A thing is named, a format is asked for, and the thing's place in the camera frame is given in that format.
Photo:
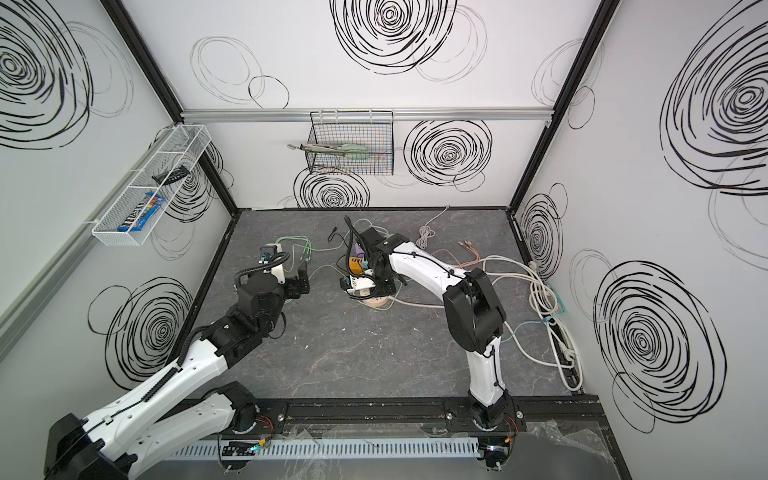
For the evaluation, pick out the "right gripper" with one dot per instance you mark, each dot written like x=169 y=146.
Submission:
x=372 y=241

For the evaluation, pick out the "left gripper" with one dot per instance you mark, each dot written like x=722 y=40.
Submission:
x=300 y=282

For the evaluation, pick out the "orange power strip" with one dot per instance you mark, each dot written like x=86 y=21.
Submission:
x=357 y=265

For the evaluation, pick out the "round pink power strip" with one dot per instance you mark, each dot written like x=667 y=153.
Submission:
x=379 y=303

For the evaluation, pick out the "purple power strip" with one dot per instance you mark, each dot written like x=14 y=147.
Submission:
x=358 y=252

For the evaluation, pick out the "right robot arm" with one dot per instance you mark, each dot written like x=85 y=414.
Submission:
x=474 y=313

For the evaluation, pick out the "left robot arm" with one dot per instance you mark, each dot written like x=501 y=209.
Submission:
x=127 y=437

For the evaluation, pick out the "green tongs in basket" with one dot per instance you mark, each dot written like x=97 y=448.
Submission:
x=351 y=150

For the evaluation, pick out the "blue candy packet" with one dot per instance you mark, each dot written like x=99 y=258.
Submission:
x=149 y=204

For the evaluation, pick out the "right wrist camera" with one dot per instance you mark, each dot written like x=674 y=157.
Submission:
x=357 y=286

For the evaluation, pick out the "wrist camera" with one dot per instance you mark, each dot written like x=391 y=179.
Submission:
x=272 y=257
x=357 y=286

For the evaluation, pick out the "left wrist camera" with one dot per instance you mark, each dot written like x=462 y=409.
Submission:
x=272 y=257

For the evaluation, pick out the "black wire basket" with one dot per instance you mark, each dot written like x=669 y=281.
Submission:
x=356 y=141

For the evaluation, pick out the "white wire shelf basket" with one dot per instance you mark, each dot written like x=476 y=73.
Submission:
x=179 y=145

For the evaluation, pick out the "grey slotted cable duct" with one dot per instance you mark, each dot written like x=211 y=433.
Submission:
x=330 y=449

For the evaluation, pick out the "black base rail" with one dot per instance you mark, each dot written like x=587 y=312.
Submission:
x=444 y=414

